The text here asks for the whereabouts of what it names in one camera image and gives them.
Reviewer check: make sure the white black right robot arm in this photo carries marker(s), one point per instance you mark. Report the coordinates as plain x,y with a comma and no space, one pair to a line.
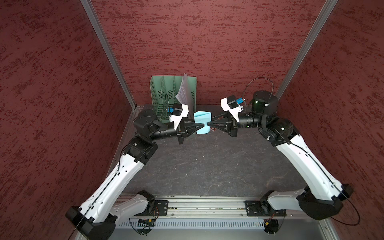
323,195

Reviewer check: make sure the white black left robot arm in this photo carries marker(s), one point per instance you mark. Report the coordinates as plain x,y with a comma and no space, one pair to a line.
97,217

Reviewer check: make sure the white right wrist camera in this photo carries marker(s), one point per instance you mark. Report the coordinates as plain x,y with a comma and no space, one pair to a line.
232,105

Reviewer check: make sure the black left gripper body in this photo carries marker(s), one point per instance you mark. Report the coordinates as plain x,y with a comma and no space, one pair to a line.
180,132

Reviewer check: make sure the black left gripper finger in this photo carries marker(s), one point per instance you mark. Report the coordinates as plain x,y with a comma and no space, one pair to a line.
190,129
188,122

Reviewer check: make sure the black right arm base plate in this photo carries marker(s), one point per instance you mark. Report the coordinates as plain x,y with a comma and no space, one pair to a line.
255,208

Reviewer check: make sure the light blue square paper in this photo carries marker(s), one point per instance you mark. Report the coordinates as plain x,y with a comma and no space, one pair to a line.
203,117

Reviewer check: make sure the green plastic file organizer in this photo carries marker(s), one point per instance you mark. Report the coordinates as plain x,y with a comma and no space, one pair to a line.
163,92

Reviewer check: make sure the white paper sheets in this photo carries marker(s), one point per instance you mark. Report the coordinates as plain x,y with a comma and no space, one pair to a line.
187,93

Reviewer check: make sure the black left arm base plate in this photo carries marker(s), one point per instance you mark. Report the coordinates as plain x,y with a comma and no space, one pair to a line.
161,208

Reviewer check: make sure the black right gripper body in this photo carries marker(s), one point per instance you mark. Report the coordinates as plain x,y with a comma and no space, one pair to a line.
233,126

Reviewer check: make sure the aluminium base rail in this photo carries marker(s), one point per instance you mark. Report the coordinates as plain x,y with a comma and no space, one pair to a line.
206,207

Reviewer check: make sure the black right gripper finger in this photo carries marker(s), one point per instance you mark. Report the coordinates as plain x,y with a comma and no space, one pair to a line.
222,118
219,126

